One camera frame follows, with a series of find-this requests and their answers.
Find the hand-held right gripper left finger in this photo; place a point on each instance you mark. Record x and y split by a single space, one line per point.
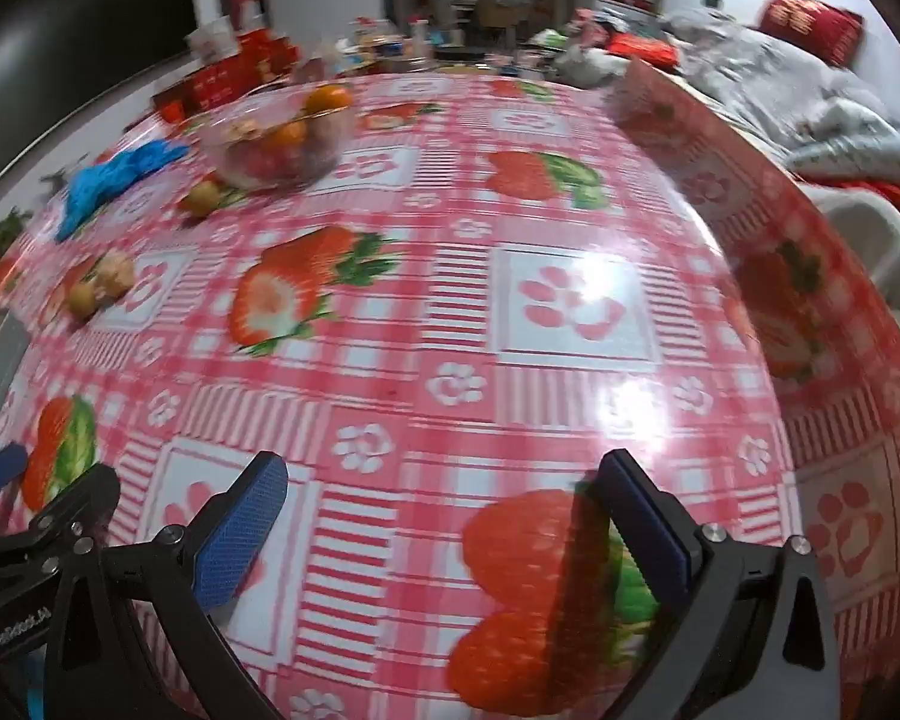
240 532

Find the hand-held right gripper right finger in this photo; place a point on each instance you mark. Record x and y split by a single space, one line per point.
649 532

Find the orange mandarin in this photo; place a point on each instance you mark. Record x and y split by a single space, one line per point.
285 136
326 97

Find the brown kiwi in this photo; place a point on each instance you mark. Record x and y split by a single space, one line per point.
202 196
82 300

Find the strawberry print red tablecloth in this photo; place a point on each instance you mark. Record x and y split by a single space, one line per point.
450 315

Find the blue disposable gloves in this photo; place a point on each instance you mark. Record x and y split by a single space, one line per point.
112 180

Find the pile of cherry tomatoes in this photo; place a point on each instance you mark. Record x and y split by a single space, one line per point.
270 165

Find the white plastic chair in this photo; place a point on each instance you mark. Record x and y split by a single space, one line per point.
877 232

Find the red gift box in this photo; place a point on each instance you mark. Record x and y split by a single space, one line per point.
206 90
262 54

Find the black television screen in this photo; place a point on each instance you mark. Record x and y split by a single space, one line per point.
67 37

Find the grey blanket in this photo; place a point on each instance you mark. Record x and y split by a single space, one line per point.
765 90

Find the red cloth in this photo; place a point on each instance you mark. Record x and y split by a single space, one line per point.
645 50

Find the white tissue box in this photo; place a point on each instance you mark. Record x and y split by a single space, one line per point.
210 37

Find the red embroidered pillow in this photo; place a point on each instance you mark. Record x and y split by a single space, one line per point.
810 24

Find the wooden chair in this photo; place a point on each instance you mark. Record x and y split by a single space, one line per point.
499 15

